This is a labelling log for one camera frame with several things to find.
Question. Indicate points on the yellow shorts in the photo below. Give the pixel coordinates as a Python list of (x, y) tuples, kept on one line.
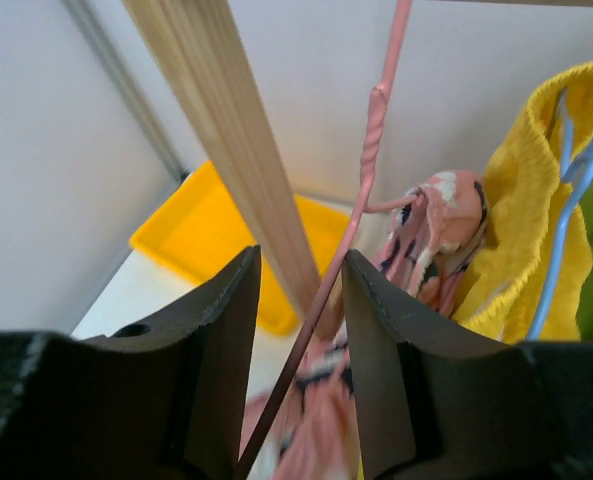
[(502, 388)]

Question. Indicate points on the yellow plastic bin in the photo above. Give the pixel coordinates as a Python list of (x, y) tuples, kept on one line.
[(198, 230)]

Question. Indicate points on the pink wire hanger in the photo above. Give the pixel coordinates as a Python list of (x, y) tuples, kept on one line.
[(377, 109)]

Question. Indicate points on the pink patterned shorts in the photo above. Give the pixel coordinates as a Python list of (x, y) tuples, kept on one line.
[(433, 234)]

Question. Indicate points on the blue hanger of yellow shorts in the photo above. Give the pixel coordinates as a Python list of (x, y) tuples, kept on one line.
[(577, 171)]

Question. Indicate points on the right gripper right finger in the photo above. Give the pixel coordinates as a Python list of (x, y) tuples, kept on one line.
[(435, 400)]

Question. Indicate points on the wooden clothes rack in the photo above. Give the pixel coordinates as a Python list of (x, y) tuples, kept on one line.
[(198, 48)]

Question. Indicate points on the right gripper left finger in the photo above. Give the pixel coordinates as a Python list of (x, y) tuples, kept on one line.
[(162, 398)]

